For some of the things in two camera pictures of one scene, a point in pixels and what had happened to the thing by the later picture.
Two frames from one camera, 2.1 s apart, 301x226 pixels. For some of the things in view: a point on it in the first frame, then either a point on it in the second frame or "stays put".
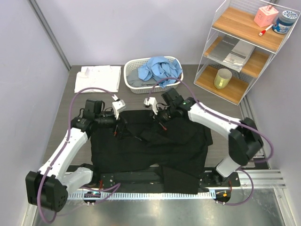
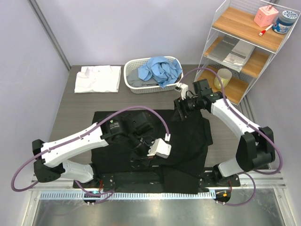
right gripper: (157, 118) to (180, 107)
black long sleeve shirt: (140, 141) stays put
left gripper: (122, 132) to (143, 158)
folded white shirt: (106, 77) stays put
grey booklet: (224, 47) stays put
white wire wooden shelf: (244, 35) stays put
